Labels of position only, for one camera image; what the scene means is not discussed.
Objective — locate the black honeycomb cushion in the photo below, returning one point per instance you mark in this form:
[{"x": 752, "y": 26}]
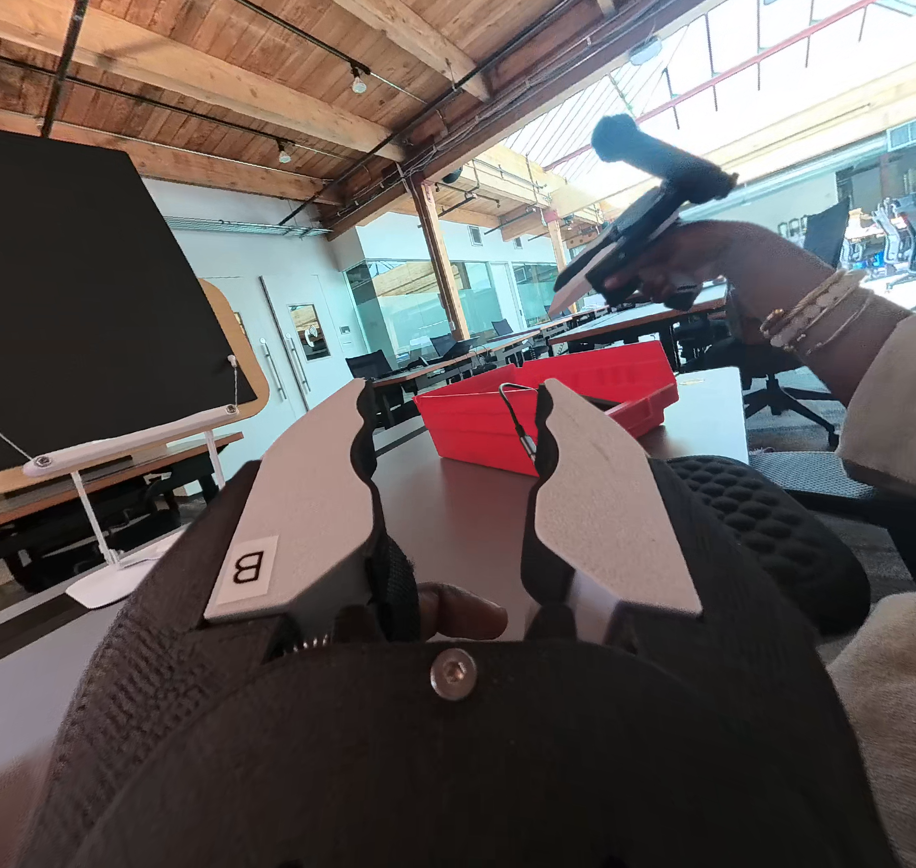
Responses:
[{"x": 773, "y": 524}]

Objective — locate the red bin with black divider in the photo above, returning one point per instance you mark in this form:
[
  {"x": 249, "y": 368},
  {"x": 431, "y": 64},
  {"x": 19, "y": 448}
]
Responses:
[{"x": 472, "y": 431}]

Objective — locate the person's right forearm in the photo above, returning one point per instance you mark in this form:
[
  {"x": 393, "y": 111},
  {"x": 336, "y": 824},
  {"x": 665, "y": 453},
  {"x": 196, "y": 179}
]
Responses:
[{"x": 844, "y": 360}]

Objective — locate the ceiling track spotlight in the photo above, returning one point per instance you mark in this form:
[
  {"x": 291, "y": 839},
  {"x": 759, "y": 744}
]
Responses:
[
  {"x": 358, "y": 81},
  {"x": 285, "y": 154}
]

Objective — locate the white door with window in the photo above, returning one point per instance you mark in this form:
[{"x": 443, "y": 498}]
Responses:
[
  {"x": 247, "y": 296},
  {"x": 322, "y": 381}
]

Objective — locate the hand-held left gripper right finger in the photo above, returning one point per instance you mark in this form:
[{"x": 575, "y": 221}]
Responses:
[{"x": 608, "y": 517}]

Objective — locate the row of office desks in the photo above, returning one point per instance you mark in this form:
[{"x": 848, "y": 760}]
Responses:
[{"x": 630, "y": 317}]

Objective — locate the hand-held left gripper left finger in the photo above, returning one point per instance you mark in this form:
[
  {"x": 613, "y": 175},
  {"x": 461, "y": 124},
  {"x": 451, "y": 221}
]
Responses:
[{"x": 308, "y": 496}]

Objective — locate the wooden support post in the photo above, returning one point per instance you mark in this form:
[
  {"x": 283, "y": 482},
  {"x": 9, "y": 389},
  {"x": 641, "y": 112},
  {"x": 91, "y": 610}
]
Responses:
[{"x": 436, "y": 253}]

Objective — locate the red ceiling pipe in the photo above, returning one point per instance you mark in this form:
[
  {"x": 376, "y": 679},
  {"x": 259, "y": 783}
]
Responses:
[{"x": 751, "y": 63}]

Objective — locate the wooden desk with black legs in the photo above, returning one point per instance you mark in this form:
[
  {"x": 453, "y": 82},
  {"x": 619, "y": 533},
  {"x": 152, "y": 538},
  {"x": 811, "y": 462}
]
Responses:
[{"x": 71, "y": 485}]

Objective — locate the person's right hand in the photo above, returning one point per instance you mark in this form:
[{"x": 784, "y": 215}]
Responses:
[{"x": 715, "y": 260}]

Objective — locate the white board stand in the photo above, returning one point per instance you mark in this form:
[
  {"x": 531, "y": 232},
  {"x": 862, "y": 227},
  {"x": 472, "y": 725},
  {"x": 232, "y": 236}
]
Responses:
[{"x": 129, "y": 442}]

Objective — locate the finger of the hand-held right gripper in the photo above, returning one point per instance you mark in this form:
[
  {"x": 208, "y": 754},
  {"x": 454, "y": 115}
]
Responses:
[{"x": 583, "y": 271}]

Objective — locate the person's left hand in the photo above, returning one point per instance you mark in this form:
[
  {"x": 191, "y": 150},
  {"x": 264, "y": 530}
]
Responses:
[{"x": 465, "y": 614}]

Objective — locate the black board with wooden frame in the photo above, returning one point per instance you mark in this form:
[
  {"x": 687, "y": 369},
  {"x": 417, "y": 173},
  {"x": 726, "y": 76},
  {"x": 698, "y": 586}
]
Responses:
[{"x": 86, "y": 274}]

